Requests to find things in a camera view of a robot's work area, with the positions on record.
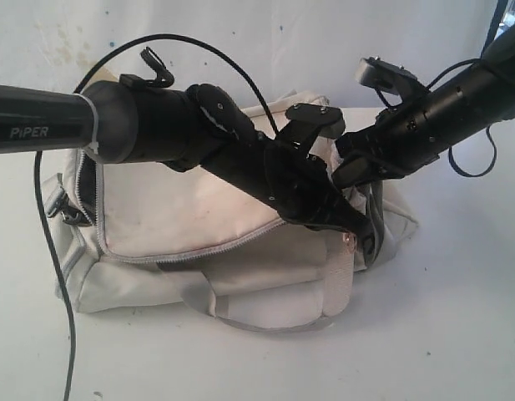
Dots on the black window frame post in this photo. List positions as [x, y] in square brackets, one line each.
[497, 17]

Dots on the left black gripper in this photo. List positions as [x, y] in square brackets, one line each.
[295, 185]

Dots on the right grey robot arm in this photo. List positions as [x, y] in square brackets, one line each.
[484, 92]

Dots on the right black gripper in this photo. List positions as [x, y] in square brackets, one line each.
[400, 142]

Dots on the white fabric duffel bag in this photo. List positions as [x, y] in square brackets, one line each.
[143, 235]

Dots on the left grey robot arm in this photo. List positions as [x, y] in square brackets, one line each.
[129, 122]

